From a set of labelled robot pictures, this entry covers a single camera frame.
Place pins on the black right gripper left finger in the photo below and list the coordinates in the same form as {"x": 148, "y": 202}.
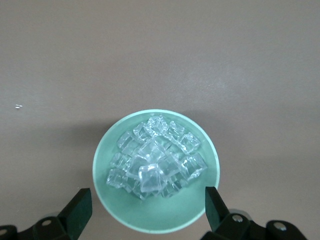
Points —
{"x": 75, "y": 215}

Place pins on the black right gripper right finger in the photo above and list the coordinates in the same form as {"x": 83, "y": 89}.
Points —
{"x": 215, "y": 212}

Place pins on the clear ice cube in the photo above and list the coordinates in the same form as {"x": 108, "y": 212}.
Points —
{"x": 133, "y": 166}
{"x": 119, "y": 161}
{"x": 157, "y": 126}
{"x": 150, "y": 178}
{"x": 176, "y": 130}
{"x": 151, "y": 151}
{"x": 126, "y": 142}
{"x": 116, "y": 178}
{"x": 168, "y": 168}
{"x": 194, "y": 166}
{"x": 189, "y": 143}
{"x": 173, "y": 188}
{"x": 140, "y": 131}

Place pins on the pale green ceramic bowl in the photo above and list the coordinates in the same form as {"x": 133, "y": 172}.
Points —
{"x": 155, "y": 212}

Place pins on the brown table cover sheet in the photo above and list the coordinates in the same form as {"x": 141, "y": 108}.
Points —
{"x": 150, "y": 50}

